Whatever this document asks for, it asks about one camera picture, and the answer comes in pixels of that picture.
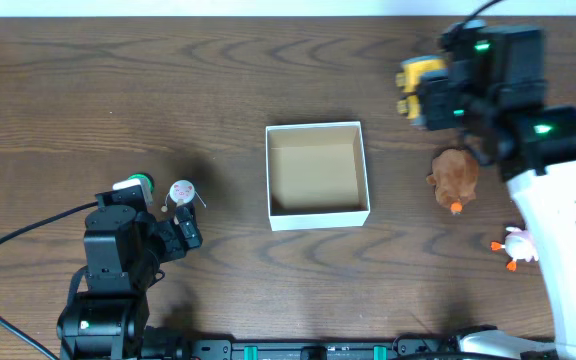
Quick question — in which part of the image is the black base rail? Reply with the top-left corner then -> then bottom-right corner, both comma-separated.
140,327 -> 559,360

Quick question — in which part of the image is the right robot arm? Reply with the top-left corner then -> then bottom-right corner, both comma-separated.
397,20 -> 576,359

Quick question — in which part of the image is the pig face rattle drum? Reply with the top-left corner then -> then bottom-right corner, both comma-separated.
161,180 -> 207,216

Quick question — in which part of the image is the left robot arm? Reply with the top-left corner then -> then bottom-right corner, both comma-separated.
57,203 -> 202,359

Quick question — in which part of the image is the yellow grey toy truck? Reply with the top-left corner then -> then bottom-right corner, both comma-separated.
396,55 -> 446,124

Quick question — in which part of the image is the brown plush capybara toy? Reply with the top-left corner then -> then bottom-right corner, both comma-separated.
426,149 -> 479,215

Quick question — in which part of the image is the white pink plush duck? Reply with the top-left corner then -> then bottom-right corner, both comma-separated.
490,226 -> 539,272

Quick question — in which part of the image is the left black cable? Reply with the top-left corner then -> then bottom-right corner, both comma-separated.
0,200 -> 100,360

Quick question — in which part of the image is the white cardboard box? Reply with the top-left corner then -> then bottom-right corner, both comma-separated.
265,121 -> 371,231

